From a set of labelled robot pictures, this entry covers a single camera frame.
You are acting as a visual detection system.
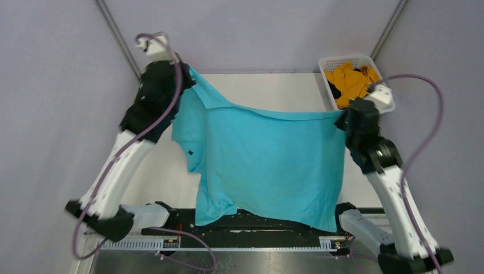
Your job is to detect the white slotted cable duct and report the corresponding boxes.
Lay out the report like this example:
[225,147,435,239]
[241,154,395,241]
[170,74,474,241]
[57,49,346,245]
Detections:
[101,236,348,252]

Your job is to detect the left corner aluminium post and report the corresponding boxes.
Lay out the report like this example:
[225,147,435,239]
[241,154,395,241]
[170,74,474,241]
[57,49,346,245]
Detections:
[94,0,142,79]

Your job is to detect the yellow t-shirt in basket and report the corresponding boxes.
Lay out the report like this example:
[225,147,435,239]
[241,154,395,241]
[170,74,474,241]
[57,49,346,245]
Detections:
[324,61,380,110]

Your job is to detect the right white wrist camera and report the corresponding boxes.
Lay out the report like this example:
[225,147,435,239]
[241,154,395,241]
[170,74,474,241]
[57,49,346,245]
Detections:
[364,84,396,114]

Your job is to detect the right corner aluminium post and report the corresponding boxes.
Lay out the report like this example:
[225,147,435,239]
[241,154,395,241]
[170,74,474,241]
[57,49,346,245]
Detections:
[370,0,410,60]

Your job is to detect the white plastic basket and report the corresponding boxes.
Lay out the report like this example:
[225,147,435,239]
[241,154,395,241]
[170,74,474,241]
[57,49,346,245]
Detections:
[318,55,396,114]

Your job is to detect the turquoise t-shirt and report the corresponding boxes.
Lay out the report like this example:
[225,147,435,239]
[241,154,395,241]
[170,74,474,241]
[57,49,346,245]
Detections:
[171,68,346,232]

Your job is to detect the black t-shirt in basket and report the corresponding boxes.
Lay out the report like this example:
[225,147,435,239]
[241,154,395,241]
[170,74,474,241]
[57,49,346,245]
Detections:
[328,81,341,100]

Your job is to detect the right table edge rail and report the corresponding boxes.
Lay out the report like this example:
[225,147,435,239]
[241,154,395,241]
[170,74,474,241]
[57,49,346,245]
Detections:
[378,113,408,215]

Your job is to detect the corner aluminium post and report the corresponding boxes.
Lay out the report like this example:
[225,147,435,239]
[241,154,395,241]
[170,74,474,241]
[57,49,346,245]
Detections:
[370,0,410,60]
[94,0,142,79]

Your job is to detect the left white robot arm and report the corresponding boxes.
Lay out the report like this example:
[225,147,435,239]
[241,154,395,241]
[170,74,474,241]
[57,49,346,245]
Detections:
[65,61,179,242]

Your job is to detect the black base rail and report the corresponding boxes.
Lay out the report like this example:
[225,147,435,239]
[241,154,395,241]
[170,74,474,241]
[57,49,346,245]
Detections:
[141,208,350,249]

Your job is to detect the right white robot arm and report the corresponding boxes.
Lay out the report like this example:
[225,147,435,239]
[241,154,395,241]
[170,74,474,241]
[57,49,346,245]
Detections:
[327,98,454,273]

